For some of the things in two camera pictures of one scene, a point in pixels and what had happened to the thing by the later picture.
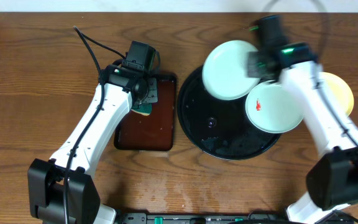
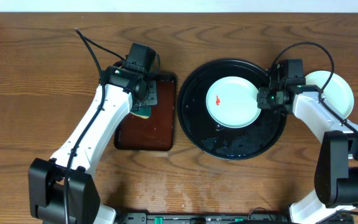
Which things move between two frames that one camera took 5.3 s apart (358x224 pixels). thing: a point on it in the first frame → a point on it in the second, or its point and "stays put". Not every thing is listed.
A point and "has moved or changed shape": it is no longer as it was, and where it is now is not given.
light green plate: (273, 108) has moved or changed shape
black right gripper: (252, 72) → (262, 102)
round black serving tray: (220, 129) stays put
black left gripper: (151, 94) stays put
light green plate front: (224, 70) → (337, 91)
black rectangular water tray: (152, 132) stays put
